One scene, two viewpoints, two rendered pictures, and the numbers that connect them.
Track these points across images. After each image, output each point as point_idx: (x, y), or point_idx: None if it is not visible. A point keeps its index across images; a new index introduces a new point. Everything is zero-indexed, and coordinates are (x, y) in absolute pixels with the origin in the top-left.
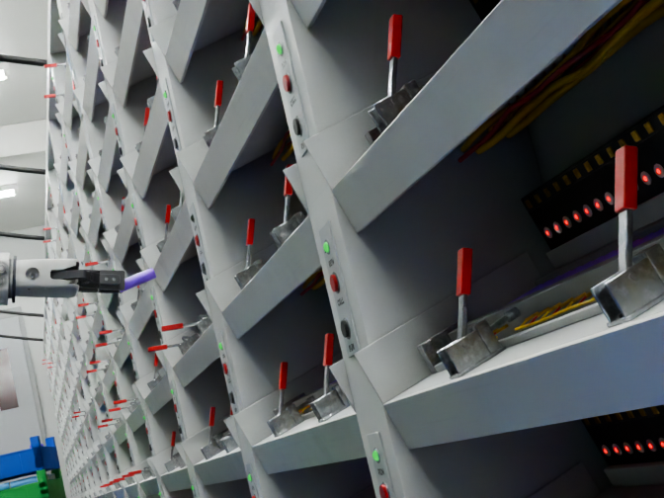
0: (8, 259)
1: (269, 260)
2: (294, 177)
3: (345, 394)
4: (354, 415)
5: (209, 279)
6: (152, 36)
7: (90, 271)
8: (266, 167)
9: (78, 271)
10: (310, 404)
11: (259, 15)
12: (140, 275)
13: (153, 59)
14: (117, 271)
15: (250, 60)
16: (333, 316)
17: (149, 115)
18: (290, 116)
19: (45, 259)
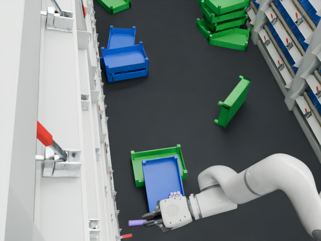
0: (189, 196)
1: (102, 108)
2: (99, 71)
3: (103, 99)
4: (103, 103)
5: (111, 170)
6: (102, 112)
7: (155, 209)
8: None
9: (159, 200)
10: (105, 124)
11: (95, 46)
12: (134, 220)
13: (102, 136)
14: (144, 214)
15: (96, 61)
16: (101, 90)
17: (108, 192)
18: (97, 60)
19: (173, 197)
